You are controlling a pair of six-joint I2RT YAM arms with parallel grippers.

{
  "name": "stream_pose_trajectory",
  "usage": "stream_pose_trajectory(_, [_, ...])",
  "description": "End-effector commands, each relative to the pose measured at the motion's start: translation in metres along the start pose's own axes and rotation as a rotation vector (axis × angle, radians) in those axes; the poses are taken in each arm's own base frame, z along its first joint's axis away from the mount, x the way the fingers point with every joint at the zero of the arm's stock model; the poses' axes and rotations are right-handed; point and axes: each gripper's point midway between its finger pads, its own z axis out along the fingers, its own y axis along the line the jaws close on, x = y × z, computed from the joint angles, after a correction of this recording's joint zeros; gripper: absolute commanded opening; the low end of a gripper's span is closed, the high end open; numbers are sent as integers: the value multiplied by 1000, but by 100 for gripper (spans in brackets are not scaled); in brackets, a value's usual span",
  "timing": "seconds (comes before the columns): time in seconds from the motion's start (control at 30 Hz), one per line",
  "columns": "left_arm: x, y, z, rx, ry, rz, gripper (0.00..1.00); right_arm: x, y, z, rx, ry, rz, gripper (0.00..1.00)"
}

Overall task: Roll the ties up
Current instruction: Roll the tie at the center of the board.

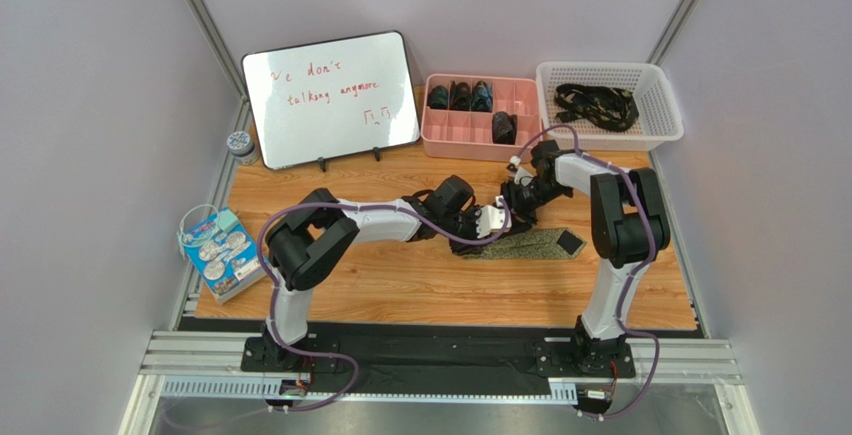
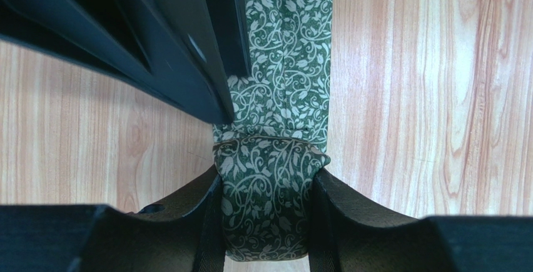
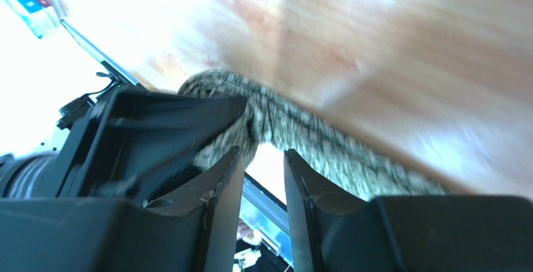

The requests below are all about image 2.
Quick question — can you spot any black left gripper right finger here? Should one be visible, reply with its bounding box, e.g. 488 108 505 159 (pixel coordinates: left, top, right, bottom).
308 169 532 271

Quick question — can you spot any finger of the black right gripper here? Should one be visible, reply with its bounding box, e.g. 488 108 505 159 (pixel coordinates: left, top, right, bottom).
1 0 234 124
206 0 251 78

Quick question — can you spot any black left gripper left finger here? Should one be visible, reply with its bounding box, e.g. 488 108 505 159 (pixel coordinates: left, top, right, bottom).
1 167 225 271

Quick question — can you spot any green patterned tie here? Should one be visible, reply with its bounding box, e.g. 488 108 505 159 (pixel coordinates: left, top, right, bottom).
213 0 333 262

